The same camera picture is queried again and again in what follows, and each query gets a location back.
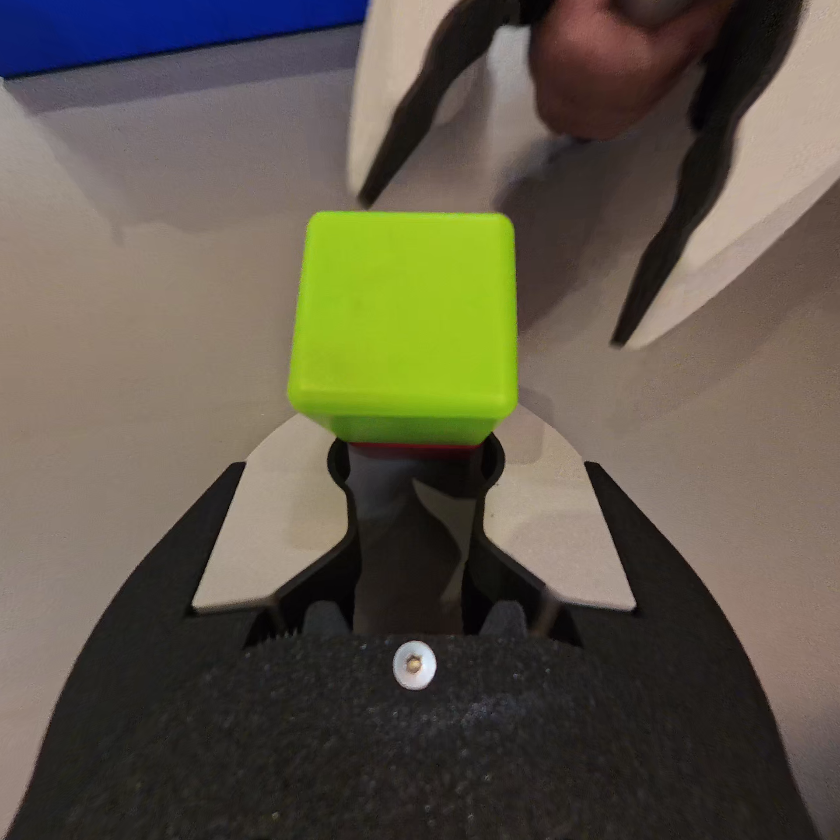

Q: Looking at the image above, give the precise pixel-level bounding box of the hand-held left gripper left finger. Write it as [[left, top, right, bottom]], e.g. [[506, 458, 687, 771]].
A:
[[190, 415, 362, 614]]

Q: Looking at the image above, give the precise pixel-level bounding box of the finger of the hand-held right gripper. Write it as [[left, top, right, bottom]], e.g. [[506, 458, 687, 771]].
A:
[[345, 0, 527, 211], [609, 0, 840, 350]]

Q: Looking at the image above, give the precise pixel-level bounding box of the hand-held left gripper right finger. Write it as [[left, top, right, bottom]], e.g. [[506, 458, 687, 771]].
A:
[[462, 402, 638, 635]]

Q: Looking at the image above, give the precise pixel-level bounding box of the red cube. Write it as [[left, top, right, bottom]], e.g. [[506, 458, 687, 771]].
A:
[[346, 440, 488, 462]]

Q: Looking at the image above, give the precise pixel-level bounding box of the green cube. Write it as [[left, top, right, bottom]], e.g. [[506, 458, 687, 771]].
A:
[[286, 210, 521, 448]]

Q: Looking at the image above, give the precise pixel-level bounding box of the blue plastic bin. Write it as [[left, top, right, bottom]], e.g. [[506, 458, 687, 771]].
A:
[[0, 0, 366, 81]]

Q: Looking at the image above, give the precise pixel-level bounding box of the grey desk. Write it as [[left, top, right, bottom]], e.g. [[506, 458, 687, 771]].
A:
[[0, 0, 840, 828]]

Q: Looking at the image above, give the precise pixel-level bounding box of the person's right hand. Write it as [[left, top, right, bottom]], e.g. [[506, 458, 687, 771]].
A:
[[527, 0, 726, 143]]

